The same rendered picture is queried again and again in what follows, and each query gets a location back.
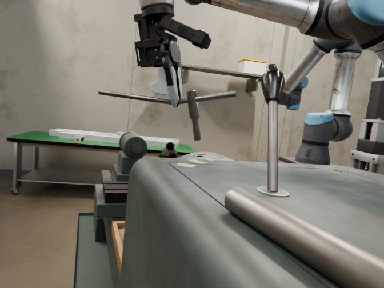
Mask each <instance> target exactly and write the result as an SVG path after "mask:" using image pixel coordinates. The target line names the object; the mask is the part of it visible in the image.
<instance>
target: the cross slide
mask: <svg viewBox="0 0 384 288"><path fill-rule="evenodd" d="M128 183H129V182H128V181H103V189H102V191H103V197H104V201H105V203H127V190H128Z"/></svg>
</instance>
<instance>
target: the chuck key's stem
mask: <svg viewBox="0 0 384 288"><path fill-rule="evenodd" d="M186 95H187V101H188V107H189V114H190V118H191V119H192V123H193V134H194V140H195V141H200V140H201V132H200V128H199V123H198V118H199V111H198V103H197V102H196V100H195V98H196V96H197V95H196V91H195V90H192V91H187V92H186Z"/></svg>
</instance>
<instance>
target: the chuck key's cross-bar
mask: <svg viewBox="0 0 384 288"><path fill-rule="evenodd" d="M98 93H99V94H100V95H108V96H112V97H120V98H128V99H136V100H140V101H148V102H156V103H164V104H168V105H172V104H171V100H170V99H164V98H156V97H148V96H143V95H135V94H127V93H119V92H114V91H106V90H99V91H98ZM230 97H236V92H235V91H232V92H227V93H219V94H212V95H204V96H198V97H196V98H195V100H196V102H201V101H209V100H214V99H222V98H230ZM184 103H188V101H187V98H183V99H179V100H178V103H177V104H178V105H180V104H184Z"/></svg>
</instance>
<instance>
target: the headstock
mask: <svg viewBox="0 0 384 288"><path fill-rule="evenodd" d="M188 160H190V159H184V158H159V157H144V158H141V159H139V160H137V161H136V163H135V164H134V165H133V167H132V168H131V171H130V175H129V183H128V190H127V204H126V216H125V230H124V237H123V250H122V263H121V277H120V284H119V288H343V287H342V286H340V285H339V284H337V283H336V282H334V281H333V280H331V279H330V278H328V277H327V276H325V275H324V274H322V273H321V272H319V271H318V270H316V269H315V268H313V267H312V266H310V265H309V264H307V263H306V262H305V261H303V260H301V259H300V258H298V257H297V256H296V255H294V254H293V253H291V252H289V251H288V250H286V249H285V248H284V247H282V246H281V245H279V244H277V243H276V242H274V241H273V240H272V239H270V238H269V237H267V236H265V235H264V234H262V233H261V232H260V231H258V230H257V229H255V228H253V227H252V226H251V225H249V224H248V223H246V222H245V221H243V220H242V219H240V218H239V217H237V216H236V215H234V214H233V213H231V212H230V211H228V210H227V209H226V208H225V203H224V201H225V196H226V194H227V192H228V191H229V190H231V189H232V188H235V187H240V188H242V189H244V190H246V191H248V192H250V193H252V194H254V195H256V196H258V197H260V198H262V199H264V200H266V201H268V202H270V203H272V204H274V205H276V206H278V207H280V208H282V209H284V210H286V211H288V212H290V213H292V214H294V215H296V216H298V217H300V218H302V219H304V220H306V221H308V222H310V223H312V224H314V225H316V226H318V227H320V228H321V229H323V230H325V231H327V232H329V233H331V234H333V235H335V236H337V237H339V238H341V239H343V240H345V241H347V242H349V243H351V244H353V245H355V246H357V247H359V248H361V249H363V250H365V251H367V252H369V253H371V254H373V255H375V256H377V257H379V258H381V259H383V260H384V175H382V174H377V173H372V172H369V171H365V170H360V169H355V168H352V167H347V166H336V165H311V164H297V163H278V188H279V189H282V190H284V191H287V192H288V193H289V196H288V197H273V196H269V195H266V194H262V193H260V192H258V191H257V188H258V187H261V186H267V162H247V161H222V160H214V161H208V160H204V159H196V160H198V161H201V162H205V163H204V164H198V163H194V162H191V161H188ZM179 163H186V164H190V165H196V166H195V167H194V168H190V167H183V166H176V165H177V164H179Z"/></svg>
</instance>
